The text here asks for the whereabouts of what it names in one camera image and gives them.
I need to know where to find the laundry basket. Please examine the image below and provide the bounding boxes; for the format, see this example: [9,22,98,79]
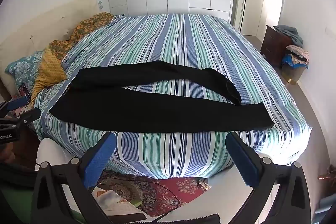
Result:
[282,64,306,84]

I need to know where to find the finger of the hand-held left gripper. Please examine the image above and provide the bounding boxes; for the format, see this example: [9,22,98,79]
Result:
[0,95,30,115]
[0,108,42,128]

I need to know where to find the striped bedspread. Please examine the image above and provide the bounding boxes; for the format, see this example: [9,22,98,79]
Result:
[34,13,313,179]

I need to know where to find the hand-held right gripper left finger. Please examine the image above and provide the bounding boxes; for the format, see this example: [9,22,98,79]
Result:
[31,132,117,224]

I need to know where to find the yellow pillow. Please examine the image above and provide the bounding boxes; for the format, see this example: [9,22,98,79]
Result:
[30,49,67,106]

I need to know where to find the red patterned rug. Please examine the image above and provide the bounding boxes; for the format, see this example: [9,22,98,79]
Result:
[89,170,210,218]

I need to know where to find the blue damask pillow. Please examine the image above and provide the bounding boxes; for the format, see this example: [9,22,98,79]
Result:
[5,52,44,93]

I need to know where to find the grey-blue clothes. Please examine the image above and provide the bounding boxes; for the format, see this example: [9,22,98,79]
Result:
[273,25,303,48]

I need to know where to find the black pants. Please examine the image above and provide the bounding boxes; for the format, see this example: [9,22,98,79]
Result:
[49,61,275,133]

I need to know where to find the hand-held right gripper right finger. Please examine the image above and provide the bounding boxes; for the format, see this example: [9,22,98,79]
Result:
[225,132,311,224]

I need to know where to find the brown box with clothes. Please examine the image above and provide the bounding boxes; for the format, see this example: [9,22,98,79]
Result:
[260,25,293,67]

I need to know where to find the orange floral blanket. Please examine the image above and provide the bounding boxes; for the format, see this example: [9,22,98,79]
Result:
[49,12,114,62]

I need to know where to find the papers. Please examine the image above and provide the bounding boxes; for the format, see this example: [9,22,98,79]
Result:
[91,186,147,222]

